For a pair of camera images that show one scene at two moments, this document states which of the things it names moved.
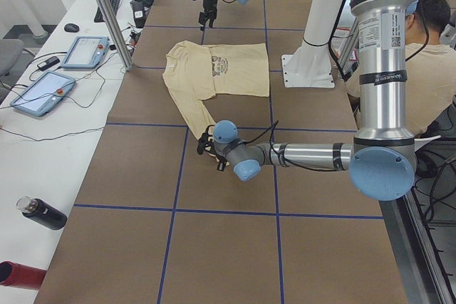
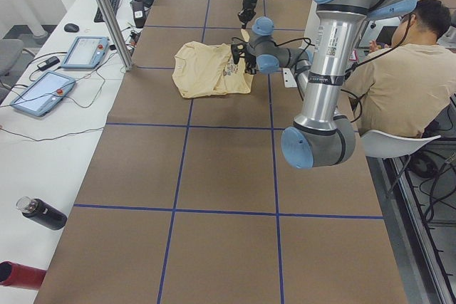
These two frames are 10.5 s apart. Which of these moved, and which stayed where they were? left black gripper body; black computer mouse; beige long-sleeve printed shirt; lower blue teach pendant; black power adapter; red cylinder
Moved: beige long-sleeve printed shirt; left black gripper body
Stayed: black power adapter; red cylinder; lower blue teach pendant; black computer mouse
